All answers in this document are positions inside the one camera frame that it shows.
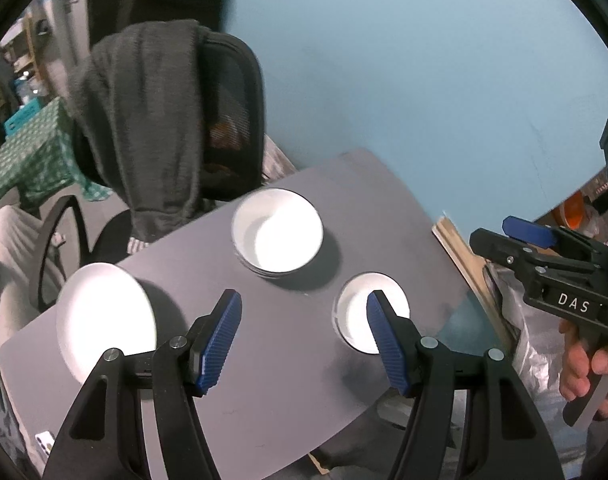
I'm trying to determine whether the white plate stack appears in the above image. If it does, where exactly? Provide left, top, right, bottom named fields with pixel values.
left=54, top=262, right=158, bottom=384

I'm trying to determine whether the dark grey hoodie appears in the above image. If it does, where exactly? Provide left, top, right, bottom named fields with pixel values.
left=69, top=20, right=205, bottom=243

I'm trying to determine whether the white smartphone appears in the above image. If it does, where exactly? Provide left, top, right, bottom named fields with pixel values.
left=35, top=430, right=54, bottom=460

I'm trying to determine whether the green checkered cloth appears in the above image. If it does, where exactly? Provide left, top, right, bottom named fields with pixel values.
left=0, top=98, right=112, bottom=212

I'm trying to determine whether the wooden board by wall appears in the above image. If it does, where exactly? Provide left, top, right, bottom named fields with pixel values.
left=431, top=216, right=516, bottom=353

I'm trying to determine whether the white pillow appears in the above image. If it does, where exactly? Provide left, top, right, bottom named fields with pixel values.
left=0, top=205, right=42, bottom=347

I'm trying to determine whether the teal plastic crate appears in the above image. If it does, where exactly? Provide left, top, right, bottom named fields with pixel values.
left=4, top=99, right=46, bottom=136

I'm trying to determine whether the right hand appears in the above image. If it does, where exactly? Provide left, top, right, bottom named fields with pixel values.
left=559, top=320, right=608, bottom=418

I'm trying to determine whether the white ribbed bowl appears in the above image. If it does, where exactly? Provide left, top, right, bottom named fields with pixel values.
left=230, top=188, right=325, bottom=278

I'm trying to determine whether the black mesh office chair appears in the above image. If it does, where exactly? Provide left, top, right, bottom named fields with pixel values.
left=29, top=30, right=266, bottom=313

